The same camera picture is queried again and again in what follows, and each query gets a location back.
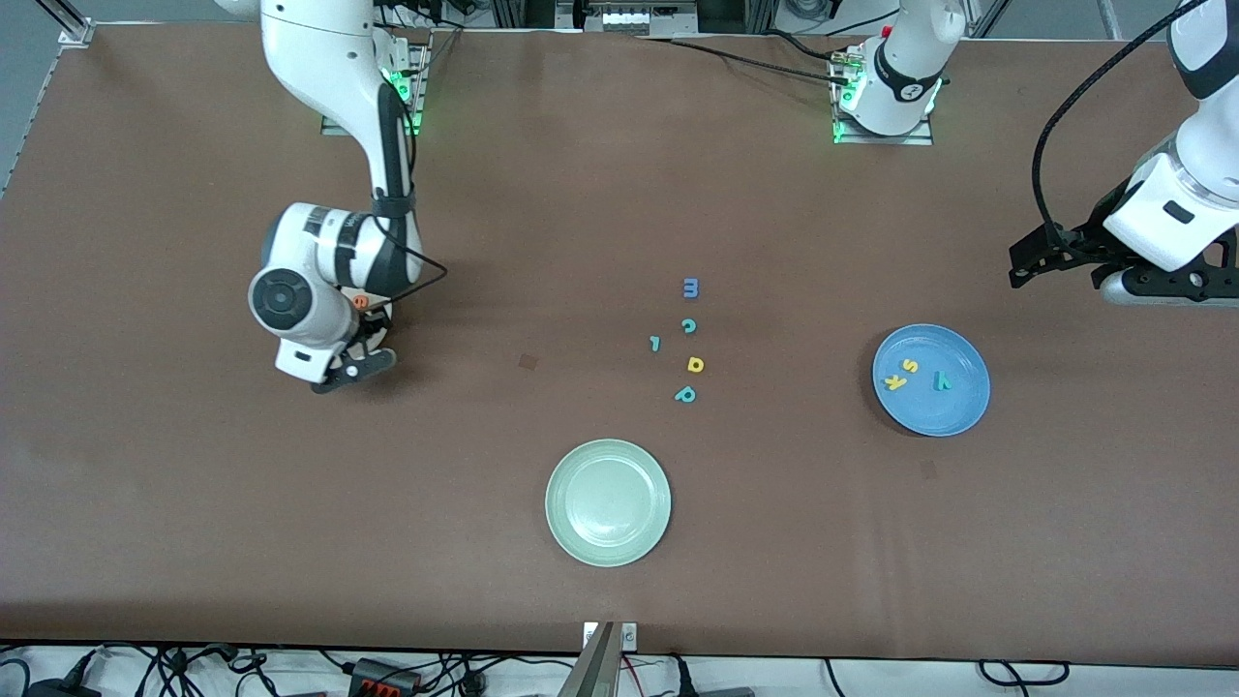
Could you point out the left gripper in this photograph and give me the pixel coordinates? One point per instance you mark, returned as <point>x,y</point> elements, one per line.
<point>1092,239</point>

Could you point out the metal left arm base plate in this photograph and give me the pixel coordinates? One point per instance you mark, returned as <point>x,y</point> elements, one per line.
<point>910,139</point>

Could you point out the grey metal camera post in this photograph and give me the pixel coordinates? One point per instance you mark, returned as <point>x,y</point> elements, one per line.
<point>592,668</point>

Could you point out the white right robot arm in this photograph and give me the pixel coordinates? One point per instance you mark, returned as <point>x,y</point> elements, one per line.
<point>319,48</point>

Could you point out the aluminium frame profile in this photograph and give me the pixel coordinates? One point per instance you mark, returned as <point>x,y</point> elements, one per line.
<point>73,24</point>

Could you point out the beige brown round plate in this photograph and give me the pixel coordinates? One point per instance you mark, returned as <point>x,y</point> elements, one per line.
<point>386,308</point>

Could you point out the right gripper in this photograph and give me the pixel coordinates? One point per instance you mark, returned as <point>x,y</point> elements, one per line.
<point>371,330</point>

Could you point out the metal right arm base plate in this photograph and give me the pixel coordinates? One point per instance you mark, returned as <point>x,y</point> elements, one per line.
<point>334,127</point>

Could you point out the small white post bracket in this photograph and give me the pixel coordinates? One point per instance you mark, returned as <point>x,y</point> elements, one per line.
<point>629,636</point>

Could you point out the silver electronics box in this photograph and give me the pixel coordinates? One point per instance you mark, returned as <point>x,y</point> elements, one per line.
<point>634,19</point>

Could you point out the black orange power strip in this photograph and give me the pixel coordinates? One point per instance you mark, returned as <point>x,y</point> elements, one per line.
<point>382,675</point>

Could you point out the teal foam letter y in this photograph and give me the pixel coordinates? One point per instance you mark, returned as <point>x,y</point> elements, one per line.
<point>941,380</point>

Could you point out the pale green round plate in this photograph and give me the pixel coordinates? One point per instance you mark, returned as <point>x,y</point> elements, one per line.
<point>608,503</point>

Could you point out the blue round plate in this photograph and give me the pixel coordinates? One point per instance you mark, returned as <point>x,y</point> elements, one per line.
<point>949,416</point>

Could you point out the black plug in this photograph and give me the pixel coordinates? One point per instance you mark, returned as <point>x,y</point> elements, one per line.
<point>682,682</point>

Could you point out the teal foam letter p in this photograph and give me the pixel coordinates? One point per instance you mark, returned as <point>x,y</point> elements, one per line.
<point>682,395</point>

